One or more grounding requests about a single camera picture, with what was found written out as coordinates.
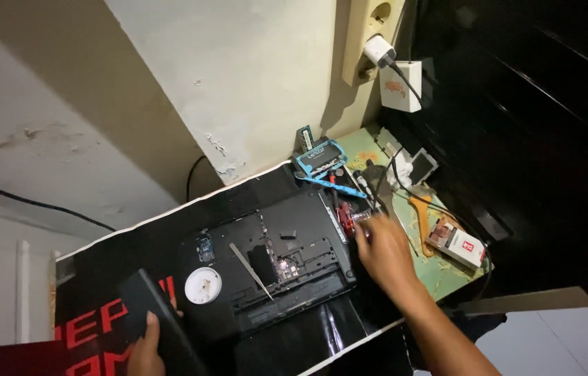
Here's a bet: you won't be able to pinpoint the blue drive packaging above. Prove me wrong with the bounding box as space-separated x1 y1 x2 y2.
294 138 348 181

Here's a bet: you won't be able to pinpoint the white crumpled tissue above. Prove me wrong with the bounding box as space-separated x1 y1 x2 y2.
390 151 415 190

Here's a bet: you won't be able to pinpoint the black charger cable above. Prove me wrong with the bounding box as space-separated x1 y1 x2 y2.
372 55 493 301

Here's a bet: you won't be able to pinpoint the white round container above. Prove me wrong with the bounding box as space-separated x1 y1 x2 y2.
184 267 223 305

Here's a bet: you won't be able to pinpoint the black handled screwdriver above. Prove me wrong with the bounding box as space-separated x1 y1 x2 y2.
352 169 379 203

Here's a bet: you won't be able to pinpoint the black corner cable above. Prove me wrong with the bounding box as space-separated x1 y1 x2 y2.
185 155 209 203

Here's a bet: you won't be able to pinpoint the black wall cable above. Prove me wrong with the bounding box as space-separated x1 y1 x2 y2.
0 175 118 233

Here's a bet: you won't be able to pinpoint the red handled screwdriver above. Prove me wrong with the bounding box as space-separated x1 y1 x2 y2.
327 170 358 239

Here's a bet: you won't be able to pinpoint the small blue circuit board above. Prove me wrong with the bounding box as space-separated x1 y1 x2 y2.
197 233 216 263

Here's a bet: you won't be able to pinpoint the person's right hand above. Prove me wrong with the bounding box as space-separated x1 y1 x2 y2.
354 212 426 310

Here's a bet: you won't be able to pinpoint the beige wall socket strip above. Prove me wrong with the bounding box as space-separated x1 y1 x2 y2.
341 0 407 87

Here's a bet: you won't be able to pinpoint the blue plastic pry tool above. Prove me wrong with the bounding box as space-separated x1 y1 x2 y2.
296 172 368 199

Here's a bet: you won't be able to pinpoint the person's left hand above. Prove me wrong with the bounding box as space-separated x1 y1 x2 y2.
127 297 184 376

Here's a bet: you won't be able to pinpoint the grey metal bracket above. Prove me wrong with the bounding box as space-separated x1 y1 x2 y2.
376 127 405 158

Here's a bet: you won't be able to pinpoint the green table cover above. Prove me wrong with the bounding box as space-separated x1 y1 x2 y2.
335 124 494 304

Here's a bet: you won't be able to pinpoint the small silver device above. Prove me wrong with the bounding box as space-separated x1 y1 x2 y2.
408 147 440 187

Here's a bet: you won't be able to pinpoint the metal tweezers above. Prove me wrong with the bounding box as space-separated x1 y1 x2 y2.
229 242 274 301

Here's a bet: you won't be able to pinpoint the black laptop base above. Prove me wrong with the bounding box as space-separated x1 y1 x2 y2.
178 188 358 336

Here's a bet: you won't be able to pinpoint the white and red cigarette pack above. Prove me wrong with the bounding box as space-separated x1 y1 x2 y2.
424 216 487 271

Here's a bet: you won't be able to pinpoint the dark red panel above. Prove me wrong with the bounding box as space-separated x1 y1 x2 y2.
0 339 71 376

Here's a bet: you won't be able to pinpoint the orange plastic tool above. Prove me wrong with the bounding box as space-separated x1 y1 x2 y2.
408 195 437 259

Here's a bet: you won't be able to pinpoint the black cabinet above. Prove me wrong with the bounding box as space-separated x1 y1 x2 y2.
382 0 588 310

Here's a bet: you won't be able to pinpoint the green memory stick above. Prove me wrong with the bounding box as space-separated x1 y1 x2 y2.
296 125 316 154

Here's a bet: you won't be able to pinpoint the white small box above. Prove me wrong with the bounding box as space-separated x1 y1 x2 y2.
379 61 423 113

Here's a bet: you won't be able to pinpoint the black mat with red letters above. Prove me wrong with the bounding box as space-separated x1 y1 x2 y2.
54 161 416 376

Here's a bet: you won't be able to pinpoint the white charger plug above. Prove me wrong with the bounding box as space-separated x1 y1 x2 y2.
362 34 397 69

